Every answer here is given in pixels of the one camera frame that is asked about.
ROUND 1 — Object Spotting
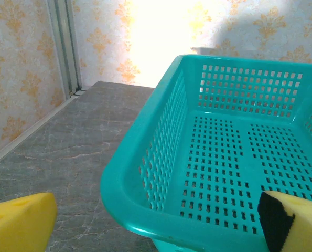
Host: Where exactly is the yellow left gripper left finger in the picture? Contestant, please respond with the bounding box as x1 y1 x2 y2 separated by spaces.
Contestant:
0 192 58 252

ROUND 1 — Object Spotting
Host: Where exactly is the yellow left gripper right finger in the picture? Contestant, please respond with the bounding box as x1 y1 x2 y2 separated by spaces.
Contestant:
257 191 312 252

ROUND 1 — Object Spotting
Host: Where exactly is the teal perforated plastic basket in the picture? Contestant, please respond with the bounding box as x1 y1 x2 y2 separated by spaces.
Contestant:
100 54 312 252

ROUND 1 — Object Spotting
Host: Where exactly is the aluminium table side rail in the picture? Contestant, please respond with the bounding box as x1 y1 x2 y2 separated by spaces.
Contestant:
0 89 86 170

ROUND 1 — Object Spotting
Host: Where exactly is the aluminium frame post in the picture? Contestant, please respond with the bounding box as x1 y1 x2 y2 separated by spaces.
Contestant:
46 0 83 98

